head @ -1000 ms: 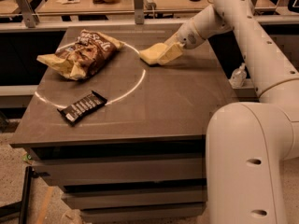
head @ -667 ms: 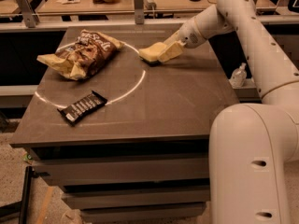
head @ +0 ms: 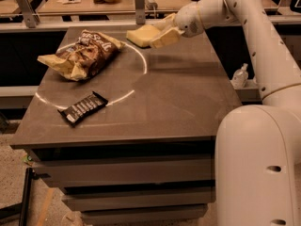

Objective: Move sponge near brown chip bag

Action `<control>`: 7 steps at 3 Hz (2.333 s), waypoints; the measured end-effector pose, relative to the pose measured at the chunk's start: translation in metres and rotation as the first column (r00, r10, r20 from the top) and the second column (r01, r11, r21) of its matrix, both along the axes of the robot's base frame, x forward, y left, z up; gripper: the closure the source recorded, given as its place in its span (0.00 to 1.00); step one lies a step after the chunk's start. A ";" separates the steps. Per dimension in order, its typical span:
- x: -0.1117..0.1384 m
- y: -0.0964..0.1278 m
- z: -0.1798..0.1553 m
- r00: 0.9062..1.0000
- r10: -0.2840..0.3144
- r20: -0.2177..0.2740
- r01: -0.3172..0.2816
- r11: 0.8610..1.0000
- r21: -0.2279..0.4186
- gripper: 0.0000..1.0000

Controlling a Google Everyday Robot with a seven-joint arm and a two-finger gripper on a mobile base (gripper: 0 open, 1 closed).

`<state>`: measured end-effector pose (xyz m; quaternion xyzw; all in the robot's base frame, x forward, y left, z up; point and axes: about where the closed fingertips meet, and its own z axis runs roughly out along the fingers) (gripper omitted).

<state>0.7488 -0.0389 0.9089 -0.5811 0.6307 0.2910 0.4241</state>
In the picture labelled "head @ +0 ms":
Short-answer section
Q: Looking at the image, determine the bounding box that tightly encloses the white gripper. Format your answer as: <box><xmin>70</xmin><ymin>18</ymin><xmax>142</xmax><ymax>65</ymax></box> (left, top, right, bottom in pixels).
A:
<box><xmin>150</xmin><ymin>3</ymin><xmax>204</xmax><ymax>48</ymax></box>

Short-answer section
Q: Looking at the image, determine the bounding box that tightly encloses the yellow sponge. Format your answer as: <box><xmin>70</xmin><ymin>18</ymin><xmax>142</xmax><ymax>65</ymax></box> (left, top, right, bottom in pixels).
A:
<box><xmin>126</xmin><ymin>24</ymin><xmax>160</xmax><ymax>48</ymax></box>

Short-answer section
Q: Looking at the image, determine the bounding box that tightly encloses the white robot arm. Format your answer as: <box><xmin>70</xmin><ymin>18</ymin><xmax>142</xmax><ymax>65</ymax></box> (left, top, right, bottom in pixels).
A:
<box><xmin>151</xmin><ymin>0</ymin><xmax>301</xmax><ymax>226</ymax></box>

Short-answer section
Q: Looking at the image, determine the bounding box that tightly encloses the brown chip bag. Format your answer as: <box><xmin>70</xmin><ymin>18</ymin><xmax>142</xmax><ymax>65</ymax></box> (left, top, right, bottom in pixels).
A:
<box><xmin>38</xmin><ymin>30</ymin><xmax>125</xmax><ymax>81</ymax></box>

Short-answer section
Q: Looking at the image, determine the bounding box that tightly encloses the white power strip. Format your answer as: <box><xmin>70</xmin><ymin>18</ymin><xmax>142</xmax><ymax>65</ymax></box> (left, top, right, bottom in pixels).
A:
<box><xmin>145</xmin><ymin>0</ymin><xmax>158</xmax><ymax>10</ymax></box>

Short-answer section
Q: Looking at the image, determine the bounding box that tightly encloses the clear sanitizer bottle left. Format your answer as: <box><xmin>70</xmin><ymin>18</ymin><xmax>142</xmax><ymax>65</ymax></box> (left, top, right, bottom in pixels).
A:
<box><xmin>231</xmin><ymin>63</ymin><xmax>248</xmax><ymax>89</ymax></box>

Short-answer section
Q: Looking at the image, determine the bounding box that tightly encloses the grey drawer cabinet table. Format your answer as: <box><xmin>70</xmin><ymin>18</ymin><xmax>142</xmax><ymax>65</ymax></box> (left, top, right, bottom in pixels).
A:
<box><xmin>11</xmin><ymin>35</ymin><xmax>240</xmax><ymax>226</ymax></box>

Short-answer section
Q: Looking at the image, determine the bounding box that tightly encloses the dark chocolate bar wrapper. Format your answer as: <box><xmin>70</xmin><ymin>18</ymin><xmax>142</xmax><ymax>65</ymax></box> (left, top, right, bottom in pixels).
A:
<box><xmin>59</xmin><ymin>91</ymin><xmax>108</xmax><ymax>126</ymax></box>

